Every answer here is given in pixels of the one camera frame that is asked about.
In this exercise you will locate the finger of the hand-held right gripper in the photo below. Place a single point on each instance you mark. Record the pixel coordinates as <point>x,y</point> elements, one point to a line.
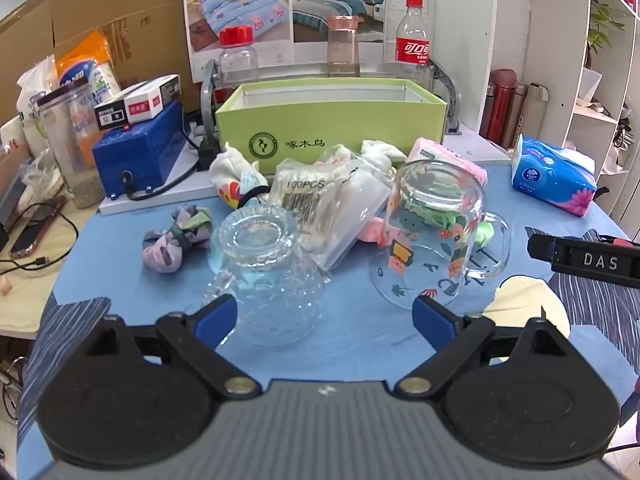
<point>540,247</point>

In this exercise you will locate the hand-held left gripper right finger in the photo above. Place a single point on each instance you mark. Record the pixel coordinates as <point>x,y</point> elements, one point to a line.
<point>433,322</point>

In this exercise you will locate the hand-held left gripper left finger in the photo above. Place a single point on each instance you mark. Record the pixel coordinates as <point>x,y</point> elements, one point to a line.
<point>216,319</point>

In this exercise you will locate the white printed soft toy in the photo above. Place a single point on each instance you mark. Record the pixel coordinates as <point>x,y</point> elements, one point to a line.
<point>231,172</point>

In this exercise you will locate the green cardboard box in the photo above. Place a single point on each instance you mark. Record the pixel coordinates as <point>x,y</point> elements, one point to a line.
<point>345,130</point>

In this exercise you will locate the navy striped cloth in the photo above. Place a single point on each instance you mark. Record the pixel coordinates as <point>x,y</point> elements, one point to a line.
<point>55,340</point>
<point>595,305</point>

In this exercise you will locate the cream cloth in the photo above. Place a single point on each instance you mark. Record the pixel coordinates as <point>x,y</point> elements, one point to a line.
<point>530,300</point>

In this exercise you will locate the clear textured glass cup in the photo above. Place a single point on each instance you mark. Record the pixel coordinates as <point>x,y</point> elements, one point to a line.
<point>265,280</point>

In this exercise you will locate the blue table mat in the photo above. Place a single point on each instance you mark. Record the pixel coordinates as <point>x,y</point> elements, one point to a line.
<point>150,300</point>

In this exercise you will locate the blue tissue pack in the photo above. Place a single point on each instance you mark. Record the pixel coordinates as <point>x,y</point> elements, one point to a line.
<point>550,175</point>

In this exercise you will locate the printed glass mug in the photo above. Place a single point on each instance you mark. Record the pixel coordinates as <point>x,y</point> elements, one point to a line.
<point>435,240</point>

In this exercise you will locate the pink white plush toy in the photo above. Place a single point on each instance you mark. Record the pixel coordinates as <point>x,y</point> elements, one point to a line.
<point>371,232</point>

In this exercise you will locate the pink tissue pack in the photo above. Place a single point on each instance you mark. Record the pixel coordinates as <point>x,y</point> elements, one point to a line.
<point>450,155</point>

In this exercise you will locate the brown thermos bottle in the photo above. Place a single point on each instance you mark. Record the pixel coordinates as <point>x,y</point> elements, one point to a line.
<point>515,115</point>

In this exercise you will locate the grey thermos bottle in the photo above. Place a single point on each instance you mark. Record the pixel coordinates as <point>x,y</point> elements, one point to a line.
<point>534,110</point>

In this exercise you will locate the red thermos bottle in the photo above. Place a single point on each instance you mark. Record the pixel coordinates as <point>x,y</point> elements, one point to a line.
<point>497,105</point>

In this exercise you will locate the clear zip bag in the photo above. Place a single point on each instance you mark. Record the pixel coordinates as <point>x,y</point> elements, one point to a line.
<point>320,195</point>

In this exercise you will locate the black power plug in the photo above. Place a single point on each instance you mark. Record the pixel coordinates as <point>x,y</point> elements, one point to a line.
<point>207,152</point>

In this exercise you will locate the white cloth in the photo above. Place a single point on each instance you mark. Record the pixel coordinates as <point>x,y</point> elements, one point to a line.
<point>382,152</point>

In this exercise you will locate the grey metal arch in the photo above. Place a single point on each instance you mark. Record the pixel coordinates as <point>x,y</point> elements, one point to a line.
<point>207,95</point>
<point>447,95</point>

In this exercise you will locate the blue device box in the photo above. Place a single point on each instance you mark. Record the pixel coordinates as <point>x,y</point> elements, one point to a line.
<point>137,152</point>

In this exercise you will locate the smartphone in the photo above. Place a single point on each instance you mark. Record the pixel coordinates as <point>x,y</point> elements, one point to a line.
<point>35,230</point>

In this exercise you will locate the clear plastic jar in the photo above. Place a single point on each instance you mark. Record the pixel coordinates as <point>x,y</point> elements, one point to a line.
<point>75,160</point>

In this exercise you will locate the white shelf unit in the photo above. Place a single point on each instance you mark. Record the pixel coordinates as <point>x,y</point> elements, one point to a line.
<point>565,35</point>

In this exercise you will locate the green potted plant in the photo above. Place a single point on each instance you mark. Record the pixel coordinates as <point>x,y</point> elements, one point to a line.
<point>602,30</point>

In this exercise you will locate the white red carton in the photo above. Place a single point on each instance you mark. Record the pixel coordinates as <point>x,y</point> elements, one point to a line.
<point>152,97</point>

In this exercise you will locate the red cap cola bottle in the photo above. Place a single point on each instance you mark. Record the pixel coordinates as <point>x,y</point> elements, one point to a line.
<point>413,35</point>

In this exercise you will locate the red lid plastic jar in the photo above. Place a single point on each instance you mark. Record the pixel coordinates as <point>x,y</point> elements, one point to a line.
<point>238,57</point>

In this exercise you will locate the white plastic bag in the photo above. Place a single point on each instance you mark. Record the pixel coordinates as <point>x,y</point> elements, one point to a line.
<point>32,110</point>

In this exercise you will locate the orange blue package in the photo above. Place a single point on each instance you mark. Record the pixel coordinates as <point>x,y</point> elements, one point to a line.
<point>87,70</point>

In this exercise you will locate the brown cardboard box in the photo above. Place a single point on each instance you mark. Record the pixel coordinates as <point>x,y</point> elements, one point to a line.
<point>125,10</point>

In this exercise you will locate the bedding wall poster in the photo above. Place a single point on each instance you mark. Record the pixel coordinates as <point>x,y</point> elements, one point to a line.
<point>240,5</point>

